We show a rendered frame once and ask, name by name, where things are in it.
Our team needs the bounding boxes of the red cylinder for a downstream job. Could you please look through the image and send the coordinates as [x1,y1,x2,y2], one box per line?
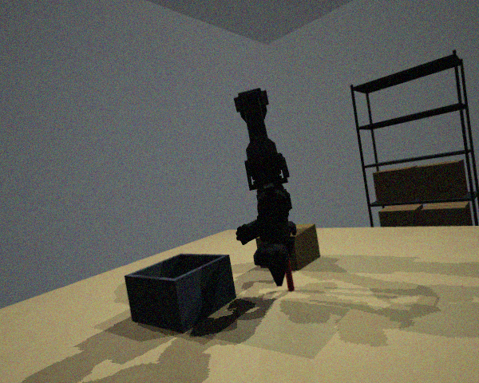
[285,259,294,291]

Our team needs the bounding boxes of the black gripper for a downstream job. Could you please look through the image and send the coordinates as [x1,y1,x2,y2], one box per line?
[253,217,297,286]

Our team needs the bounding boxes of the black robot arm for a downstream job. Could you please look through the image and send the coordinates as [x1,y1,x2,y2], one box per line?
[234,87,292,245]

